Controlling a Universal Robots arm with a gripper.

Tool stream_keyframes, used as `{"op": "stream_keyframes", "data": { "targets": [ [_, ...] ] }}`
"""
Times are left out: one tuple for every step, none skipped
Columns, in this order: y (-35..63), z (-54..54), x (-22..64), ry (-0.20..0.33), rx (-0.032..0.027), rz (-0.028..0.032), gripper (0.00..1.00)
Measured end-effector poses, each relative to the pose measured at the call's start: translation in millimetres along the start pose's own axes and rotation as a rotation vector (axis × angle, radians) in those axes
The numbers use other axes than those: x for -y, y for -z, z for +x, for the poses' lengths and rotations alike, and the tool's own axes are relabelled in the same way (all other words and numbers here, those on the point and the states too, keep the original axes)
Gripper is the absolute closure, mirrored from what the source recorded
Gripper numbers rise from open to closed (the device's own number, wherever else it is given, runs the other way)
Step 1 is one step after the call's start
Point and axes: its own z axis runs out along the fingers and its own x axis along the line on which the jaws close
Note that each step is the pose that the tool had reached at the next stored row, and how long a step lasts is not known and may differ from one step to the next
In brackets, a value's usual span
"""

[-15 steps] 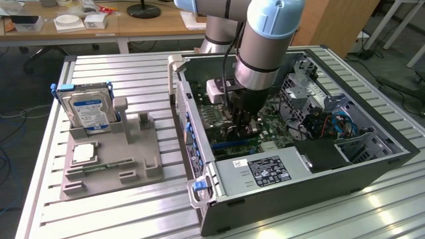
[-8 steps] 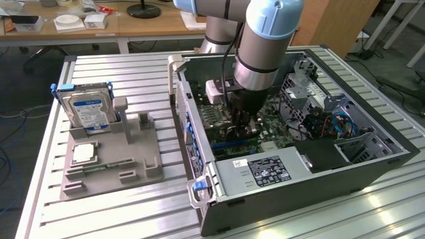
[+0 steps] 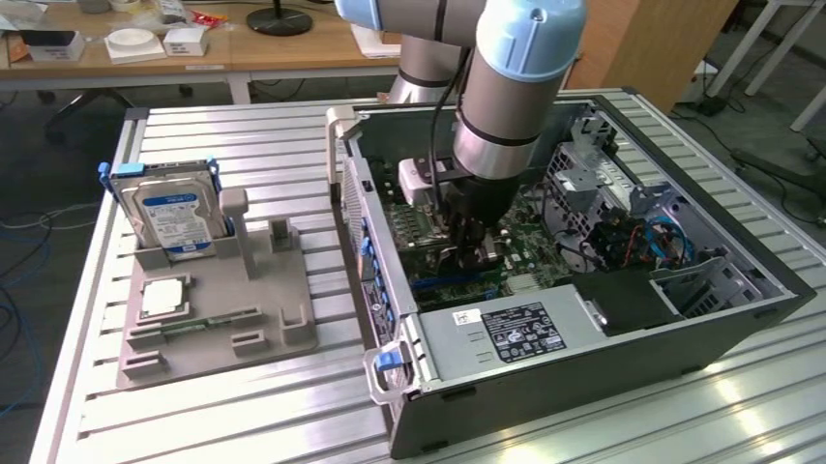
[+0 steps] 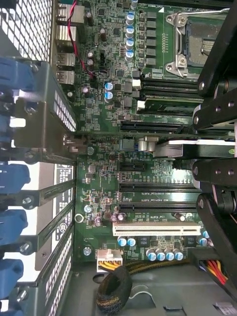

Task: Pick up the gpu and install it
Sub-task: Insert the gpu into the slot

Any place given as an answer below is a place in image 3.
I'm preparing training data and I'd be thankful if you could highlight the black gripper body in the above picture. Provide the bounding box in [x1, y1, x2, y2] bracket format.
[441, 174, 520, 228]

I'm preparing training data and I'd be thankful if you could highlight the green motherboard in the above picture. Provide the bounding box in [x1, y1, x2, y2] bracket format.
[378, 173, 575, 313]

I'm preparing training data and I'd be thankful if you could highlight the blue expansion slot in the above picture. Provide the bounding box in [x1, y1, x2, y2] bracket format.
[411, 274, 456, 292]

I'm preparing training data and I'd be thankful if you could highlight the silver metal drive cage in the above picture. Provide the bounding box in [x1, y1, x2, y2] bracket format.
[544, 103, 685, 228]

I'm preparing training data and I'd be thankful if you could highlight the grey power supply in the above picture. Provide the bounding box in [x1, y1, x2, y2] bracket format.
[417, 284, 611, 383]

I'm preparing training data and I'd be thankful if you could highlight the black plastic cover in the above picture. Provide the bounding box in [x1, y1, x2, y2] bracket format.
[572, 270, 687, 338]

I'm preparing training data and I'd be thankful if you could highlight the black open PC case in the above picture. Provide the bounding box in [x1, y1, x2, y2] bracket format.
[325, 94, 819, 460]

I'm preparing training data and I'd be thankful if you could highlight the white paper stack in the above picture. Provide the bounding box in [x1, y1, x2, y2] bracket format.
[350, 23, 405, 59]

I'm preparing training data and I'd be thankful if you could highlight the wooden cabinet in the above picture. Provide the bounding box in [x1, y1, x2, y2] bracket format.
[567, 0, 740, 105]

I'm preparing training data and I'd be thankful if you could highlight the wooden desk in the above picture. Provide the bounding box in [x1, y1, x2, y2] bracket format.
[0, 0, 581, 105]

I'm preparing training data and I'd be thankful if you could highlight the grey parts rack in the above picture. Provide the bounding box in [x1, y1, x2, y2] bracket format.
[113, 188, 318, 391]

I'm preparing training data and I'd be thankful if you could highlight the green RAM stick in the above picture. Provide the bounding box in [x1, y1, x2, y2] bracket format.
[157, 308, 253, 335]

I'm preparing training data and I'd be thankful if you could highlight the black floor stand base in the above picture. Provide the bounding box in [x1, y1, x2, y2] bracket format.
[731, 144, 826, 181]

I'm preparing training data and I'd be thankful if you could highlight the hard disk in blue caddy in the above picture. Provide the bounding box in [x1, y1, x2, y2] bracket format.
[96, 157, 224, 265]

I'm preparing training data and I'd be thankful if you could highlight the black round lamp base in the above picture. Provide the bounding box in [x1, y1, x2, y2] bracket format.
[245, 0, 314, 36]

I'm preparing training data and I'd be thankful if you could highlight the silver CPU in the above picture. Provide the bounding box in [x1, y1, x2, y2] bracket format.
[138, 280, 185, 318]

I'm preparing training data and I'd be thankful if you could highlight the small white cardboard box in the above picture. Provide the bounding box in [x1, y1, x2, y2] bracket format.
[161, 26, 209, 57]

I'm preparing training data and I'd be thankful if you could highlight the white round part on square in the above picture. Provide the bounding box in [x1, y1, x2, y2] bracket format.
[104, 27, 168, 65]

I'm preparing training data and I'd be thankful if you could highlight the black office chair base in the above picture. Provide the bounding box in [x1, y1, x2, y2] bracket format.
[37, 81, 194, 144]

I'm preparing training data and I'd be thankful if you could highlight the white box with dark lid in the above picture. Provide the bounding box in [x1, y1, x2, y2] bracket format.
[18, 30, 86, 63]

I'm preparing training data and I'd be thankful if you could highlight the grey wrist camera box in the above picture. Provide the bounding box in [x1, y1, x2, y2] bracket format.
[397, 158, 452, 210]

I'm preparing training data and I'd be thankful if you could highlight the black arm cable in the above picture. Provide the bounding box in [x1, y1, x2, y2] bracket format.
[428, 43, 480, 217]

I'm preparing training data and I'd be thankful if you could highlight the blue disk wire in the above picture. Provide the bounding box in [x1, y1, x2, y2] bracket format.
[644, 212, 696, 270]

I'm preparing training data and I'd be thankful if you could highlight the white table frame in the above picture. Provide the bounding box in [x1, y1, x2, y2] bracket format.
[705, 0, 826, 131]

